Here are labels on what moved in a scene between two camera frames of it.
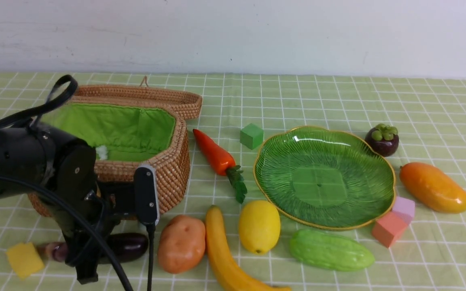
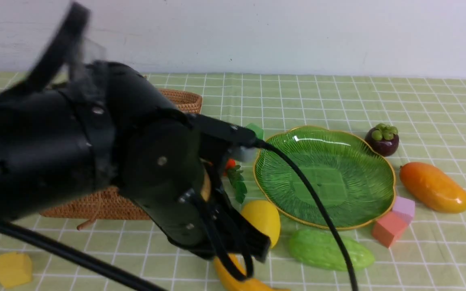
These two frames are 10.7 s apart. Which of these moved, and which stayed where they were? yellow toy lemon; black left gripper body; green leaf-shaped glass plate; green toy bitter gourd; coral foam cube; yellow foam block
Moved: yellow foam block; black left gripper body
Stayed: green leaf-shaped glass plate; yellow toy lemon; coral foam cube; green toy bitter gourd
